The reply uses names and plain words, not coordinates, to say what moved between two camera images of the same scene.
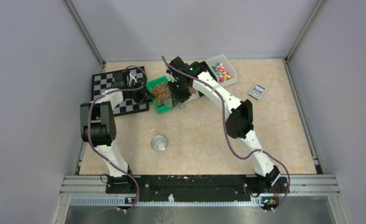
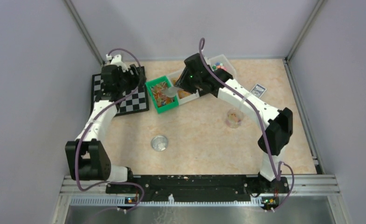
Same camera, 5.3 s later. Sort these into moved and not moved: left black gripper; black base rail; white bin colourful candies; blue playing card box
Moved: left black gripper
Not moved: black base rail; white bin colourful candies; blue playing card box
